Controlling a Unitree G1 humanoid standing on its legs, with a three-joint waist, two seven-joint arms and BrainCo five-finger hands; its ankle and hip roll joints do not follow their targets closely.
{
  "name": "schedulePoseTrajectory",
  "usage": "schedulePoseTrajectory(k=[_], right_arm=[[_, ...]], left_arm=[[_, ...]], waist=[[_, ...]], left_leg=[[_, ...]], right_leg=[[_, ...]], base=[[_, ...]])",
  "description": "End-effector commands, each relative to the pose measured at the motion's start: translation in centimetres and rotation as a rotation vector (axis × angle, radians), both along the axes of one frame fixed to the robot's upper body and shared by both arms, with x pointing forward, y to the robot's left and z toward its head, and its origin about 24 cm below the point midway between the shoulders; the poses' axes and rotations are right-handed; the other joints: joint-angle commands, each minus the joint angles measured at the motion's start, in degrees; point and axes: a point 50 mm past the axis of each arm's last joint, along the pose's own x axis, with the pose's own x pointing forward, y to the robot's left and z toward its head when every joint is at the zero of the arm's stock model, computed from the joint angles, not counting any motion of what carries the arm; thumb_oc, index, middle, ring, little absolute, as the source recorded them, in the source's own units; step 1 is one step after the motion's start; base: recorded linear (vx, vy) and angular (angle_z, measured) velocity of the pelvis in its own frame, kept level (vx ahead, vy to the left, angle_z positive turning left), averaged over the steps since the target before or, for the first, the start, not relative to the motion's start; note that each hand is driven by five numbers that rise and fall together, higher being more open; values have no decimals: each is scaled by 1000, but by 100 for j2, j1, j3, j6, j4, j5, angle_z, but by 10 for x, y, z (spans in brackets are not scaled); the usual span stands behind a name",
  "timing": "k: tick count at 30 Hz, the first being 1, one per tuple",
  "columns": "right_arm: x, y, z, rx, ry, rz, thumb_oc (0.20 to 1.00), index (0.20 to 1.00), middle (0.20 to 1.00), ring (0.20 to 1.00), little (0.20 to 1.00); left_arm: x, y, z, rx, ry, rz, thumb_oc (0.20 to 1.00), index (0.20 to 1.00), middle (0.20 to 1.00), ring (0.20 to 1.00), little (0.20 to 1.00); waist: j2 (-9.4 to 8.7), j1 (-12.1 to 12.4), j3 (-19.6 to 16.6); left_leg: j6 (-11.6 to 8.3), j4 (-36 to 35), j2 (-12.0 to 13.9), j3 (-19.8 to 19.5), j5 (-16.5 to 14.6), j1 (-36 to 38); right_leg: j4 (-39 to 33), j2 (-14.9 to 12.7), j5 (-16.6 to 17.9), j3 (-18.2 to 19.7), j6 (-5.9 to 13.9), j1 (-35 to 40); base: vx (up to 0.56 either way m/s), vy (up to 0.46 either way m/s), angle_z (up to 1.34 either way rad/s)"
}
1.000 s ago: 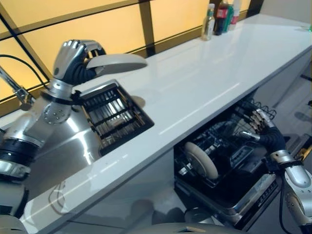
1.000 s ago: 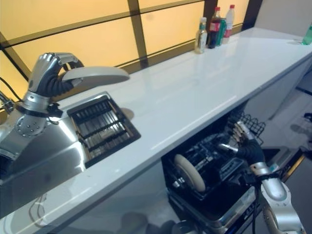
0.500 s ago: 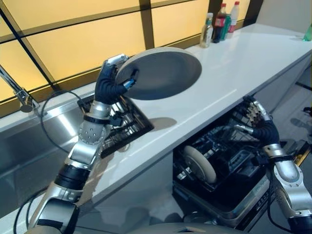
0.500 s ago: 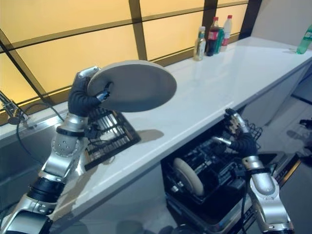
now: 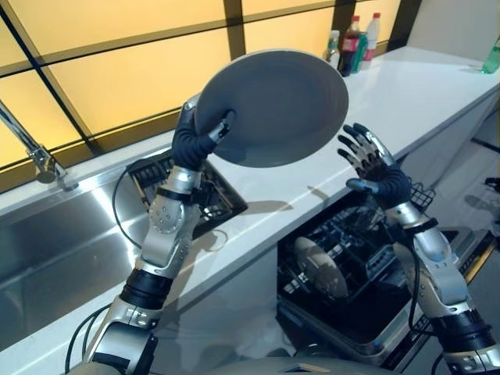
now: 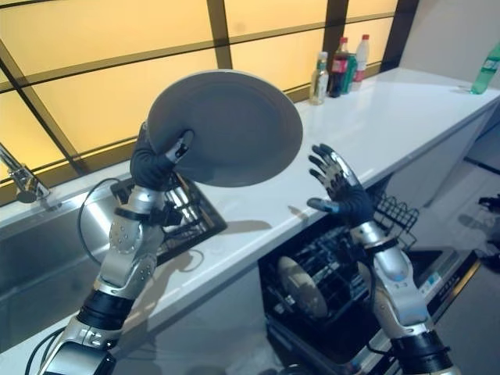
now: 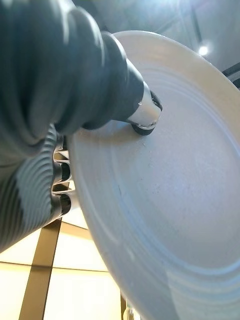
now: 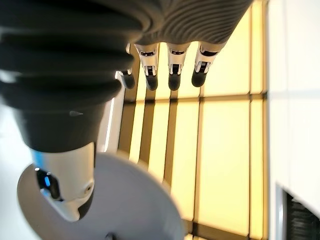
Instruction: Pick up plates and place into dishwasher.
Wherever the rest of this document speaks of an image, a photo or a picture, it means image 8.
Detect dark appliance opening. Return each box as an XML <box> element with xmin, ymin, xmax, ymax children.
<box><xmin>275</xmin><ymin>182</ymin><xmax>320</xmax><ymax>240</ymax></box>

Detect white round plate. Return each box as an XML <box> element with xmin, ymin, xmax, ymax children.
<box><xmin>16</xmin><ymin>151</ymin><xmax>186</xmax><ymax>240</ymax></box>

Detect yellow backlit panel brown frame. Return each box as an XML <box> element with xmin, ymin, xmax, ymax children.
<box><xmin>117</xmin><ymin>0</ymin><xmax>270</xmax><ymax>240</ymax></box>

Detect white cabinet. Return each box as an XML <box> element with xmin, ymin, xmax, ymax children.
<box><xmin>265</xmin><ymin>0</ymin><xmax>320</xmax><ymax>240</ymax></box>

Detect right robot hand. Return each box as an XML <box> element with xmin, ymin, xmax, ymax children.
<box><xmin>0</xmin><ymin>0</ymin><xmax>254</xmax><ymax>223</ymax></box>

